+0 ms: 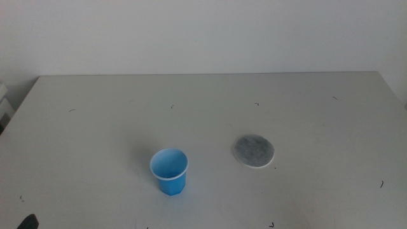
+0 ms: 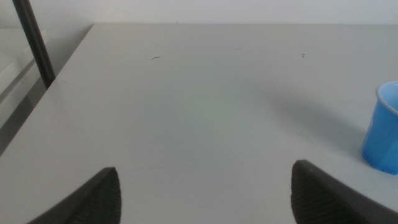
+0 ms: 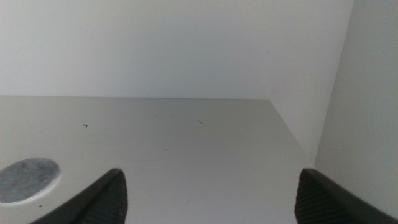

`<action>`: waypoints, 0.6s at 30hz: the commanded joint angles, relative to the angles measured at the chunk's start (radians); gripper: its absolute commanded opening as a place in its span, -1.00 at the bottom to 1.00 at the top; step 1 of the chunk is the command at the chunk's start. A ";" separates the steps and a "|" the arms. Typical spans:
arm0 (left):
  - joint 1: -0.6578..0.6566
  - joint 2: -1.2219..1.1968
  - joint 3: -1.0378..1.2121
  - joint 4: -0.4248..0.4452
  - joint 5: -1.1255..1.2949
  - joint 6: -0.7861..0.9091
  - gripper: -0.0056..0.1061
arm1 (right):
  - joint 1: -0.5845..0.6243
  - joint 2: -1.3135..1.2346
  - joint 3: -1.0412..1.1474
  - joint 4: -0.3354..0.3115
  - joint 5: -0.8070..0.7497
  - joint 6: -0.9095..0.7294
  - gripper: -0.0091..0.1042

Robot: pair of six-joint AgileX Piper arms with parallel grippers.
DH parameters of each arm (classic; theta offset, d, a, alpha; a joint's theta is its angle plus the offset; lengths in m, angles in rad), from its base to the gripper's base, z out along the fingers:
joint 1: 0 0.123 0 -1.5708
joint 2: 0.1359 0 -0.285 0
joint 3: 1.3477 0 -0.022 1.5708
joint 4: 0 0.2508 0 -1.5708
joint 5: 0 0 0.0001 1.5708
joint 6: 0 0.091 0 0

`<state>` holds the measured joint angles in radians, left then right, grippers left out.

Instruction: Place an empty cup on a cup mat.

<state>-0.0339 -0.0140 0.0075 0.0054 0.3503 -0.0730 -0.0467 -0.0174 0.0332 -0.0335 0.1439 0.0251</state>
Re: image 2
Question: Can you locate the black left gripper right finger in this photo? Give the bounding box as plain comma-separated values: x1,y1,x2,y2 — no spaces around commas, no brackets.
290,159,398,224

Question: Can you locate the blue plastic cup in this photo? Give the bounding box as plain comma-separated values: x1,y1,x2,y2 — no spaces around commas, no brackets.
361,81,398,175

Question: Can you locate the black metal pole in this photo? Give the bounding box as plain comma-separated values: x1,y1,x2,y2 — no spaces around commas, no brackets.
11,0,57,90

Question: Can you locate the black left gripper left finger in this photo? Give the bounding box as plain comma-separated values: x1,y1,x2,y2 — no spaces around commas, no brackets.
27,167,123,224

